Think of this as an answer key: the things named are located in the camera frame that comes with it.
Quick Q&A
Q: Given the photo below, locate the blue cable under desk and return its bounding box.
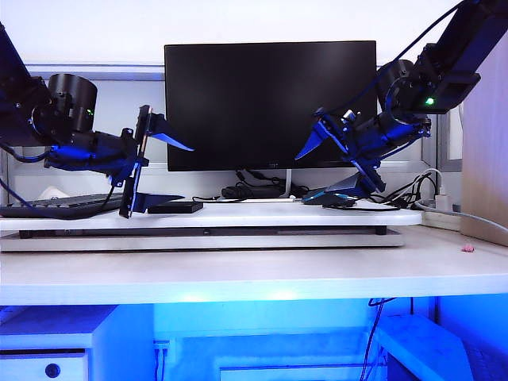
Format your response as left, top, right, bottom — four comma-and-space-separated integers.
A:
359, 297, 394, 381

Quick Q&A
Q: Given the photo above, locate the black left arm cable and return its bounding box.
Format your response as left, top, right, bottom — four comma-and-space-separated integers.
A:
0, 177, 125, 221

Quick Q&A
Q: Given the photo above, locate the black power adapter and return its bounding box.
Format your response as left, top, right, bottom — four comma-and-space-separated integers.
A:
221, 185, 287, 200

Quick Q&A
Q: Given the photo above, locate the black data cable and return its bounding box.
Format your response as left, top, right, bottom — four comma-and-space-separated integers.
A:
317, 198, 402, 213

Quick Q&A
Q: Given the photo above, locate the white box under desk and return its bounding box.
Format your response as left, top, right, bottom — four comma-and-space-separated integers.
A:
375, 314, 475, 381

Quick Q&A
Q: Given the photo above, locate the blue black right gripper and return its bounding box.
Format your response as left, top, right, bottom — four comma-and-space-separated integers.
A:
294, 106, 398, 197

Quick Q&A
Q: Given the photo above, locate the silver partition frame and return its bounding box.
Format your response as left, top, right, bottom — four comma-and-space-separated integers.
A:
0, 61, 465, 175

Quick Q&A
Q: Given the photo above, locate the white wall cable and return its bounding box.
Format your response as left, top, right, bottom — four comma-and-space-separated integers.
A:
456, 103, 466, 160

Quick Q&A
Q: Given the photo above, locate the black cable bundle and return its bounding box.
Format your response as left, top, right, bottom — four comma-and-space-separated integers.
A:
380, 173, 442, 211

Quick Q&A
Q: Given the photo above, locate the grey riser base board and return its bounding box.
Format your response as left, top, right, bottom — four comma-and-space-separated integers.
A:
0, 228, 406, 253

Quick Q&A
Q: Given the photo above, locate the black computer monitor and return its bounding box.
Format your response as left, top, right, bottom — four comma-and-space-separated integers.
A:
164, 40, 378, 172

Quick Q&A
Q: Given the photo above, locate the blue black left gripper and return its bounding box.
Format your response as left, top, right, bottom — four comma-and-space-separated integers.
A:
93, 105, 196, 219

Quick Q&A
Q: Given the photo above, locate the dark blue portable hard drive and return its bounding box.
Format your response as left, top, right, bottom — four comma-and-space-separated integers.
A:
148, 201, 204, 215

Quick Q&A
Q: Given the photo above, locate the white riser board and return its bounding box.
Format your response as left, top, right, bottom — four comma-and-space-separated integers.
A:
0, 199, 423, 232

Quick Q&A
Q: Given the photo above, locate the white drawer cabinet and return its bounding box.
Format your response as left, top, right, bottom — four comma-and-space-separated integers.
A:
0, 305, 156, 381

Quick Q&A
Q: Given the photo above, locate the grey power strip cable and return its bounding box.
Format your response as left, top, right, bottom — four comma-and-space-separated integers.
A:
414, 201, 508, 241

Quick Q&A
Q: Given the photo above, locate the white socket under desk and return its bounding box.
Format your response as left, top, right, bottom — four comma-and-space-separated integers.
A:
153, 339, 171, 381

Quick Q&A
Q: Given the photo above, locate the black keyboard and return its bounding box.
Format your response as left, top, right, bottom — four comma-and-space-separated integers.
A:
0, 193, 128, 221

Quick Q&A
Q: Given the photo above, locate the white power strip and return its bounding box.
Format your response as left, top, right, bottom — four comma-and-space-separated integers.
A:
420, 200, 464, 230

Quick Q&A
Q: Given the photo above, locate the blue and black mouse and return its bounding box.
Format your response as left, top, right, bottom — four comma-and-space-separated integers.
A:
303, 188, 356, 208

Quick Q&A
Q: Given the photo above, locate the light wooden cabinet panel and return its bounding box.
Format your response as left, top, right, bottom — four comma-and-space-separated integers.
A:
460, 23, 508, 247

